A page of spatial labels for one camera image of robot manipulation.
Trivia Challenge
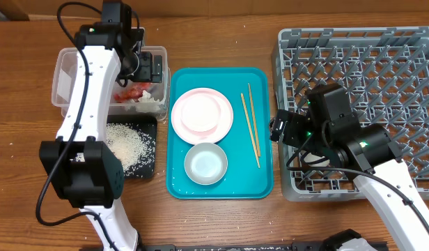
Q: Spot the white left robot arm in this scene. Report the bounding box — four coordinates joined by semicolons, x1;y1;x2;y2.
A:
39;1;170;250

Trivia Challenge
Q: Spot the wooden chopstick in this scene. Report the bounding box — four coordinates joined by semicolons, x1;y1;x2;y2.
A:
248;83;261;157
240;93;260;169

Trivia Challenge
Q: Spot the teal plastic tray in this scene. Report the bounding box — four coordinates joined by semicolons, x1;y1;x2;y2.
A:
166;68;274;199

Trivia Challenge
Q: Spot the white rice pile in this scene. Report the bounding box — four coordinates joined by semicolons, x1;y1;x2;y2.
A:
73;123;156;176

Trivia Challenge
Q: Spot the right wooden chopstick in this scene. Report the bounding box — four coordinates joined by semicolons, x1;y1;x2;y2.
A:
248;83;261;157

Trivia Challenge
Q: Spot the left wooden chopstick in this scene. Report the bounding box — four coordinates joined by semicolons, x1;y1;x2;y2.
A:
240;93;260;169

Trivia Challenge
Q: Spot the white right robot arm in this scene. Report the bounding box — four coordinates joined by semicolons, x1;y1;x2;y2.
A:
270;84;429;250

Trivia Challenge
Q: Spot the grey small bowl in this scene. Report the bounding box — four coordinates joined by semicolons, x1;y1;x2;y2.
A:
184;143;228;185

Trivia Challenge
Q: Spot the black plastic tray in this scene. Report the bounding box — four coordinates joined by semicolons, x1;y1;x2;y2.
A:
104;114;158;179

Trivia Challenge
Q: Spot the pink plate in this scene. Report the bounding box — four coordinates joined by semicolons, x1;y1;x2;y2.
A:
170;88;234;145

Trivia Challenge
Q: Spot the white cup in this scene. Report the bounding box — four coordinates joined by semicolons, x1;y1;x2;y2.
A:
302;153;329;167

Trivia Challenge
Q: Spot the clear plastic bin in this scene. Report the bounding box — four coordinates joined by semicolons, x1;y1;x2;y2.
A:
52;46;171;121

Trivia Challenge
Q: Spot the red snack wrapper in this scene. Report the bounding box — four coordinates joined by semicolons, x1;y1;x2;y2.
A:
114;82;152;103

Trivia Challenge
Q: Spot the white tissue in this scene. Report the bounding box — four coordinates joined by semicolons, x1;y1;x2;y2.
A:
125;91;164;113

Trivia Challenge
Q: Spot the grey dishwasher rack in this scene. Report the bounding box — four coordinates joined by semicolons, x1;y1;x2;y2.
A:
272;26;429;200

